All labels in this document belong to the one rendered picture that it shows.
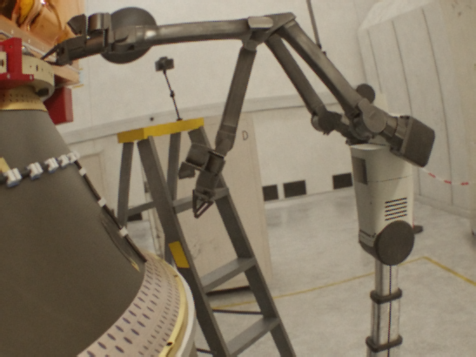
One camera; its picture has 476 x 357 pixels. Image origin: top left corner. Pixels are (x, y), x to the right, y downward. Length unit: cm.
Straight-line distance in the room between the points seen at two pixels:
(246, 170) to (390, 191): 284
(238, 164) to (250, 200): 30
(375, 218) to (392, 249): 13
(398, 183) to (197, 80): 689
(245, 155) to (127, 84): 430
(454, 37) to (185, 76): 459
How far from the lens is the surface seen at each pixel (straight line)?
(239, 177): 433
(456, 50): 606
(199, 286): 198
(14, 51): 89
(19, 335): 64
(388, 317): 180
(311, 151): 859
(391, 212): 162
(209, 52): 838
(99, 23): 135
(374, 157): 157
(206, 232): 437
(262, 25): 136
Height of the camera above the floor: 152
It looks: 7 degrees down
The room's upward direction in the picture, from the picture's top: 8 degrees counter-clockwise
